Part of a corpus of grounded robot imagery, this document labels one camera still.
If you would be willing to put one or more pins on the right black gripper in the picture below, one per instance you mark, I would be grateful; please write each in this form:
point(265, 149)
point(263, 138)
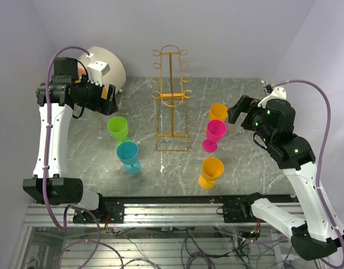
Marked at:
point(243, 105)

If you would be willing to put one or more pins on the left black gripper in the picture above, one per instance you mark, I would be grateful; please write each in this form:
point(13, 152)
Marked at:
point(106, 106)

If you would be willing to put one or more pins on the clear wine glass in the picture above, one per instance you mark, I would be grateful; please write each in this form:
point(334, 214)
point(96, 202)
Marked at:
point(100, 134)
point(232, 131)

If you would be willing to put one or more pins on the pink plastic wine glass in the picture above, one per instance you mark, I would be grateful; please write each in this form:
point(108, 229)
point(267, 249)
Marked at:
point(215, 131)

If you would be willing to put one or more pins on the yellow wine glass front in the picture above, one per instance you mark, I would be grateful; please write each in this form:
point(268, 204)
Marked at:
point(212, 169)

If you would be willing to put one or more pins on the yellow wine glass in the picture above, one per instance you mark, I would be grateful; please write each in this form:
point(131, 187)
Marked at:
point(218, 111)
point(212, 169)

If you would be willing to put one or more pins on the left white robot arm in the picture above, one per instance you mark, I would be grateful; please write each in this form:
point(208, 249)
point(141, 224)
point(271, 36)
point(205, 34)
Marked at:
point(51, 181)

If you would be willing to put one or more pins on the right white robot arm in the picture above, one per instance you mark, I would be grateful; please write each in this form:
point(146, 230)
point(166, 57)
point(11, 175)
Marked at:
point(313, 236)

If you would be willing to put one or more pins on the green plastic wine glass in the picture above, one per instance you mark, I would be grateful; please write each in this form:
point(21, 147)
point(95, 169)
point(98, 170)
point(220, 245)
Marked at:
point(118, 128)

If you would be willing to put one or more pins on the yellow wine glass back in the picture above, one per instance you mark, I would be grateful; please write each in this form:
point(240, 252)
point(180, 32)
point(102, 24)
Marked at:
point(218, 111)

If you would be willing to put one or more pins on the blue plastic wine glass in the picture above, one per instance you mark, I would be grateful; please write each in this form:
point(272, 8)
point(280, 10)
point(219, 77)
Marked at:
point(128, 154)

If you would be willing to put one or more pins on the white half-round box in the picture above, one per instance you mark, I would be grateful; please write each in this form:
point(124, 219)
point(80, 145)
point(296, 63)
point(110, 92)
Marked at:
point(116, 76)

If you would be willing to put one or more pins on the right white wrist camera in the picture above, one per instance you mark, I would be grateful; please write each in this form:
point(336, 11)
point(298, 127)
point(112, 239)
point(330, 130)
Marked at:
point(276, 92)

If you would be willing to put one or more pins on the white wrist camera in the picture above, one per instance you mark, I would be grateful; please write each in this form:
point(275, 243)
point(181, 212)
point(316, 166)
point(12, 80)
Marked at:
point(96, 69)
point(276, 92)

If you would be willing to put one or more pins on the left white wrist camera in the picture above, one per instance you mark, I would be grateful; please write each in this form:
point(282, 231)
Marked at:
point(96, 69)

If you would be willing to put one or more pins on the gold wire glass rack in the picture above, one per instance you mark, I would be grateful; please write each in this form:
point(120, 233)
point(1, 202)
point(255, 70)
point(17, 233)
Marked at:
point(172, 96)

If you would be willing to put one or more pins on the aluminium mounting rail frame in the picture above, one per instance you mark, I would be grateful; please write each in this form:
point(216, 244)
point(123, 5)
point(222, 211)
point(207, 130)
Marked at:
point(180, 211)

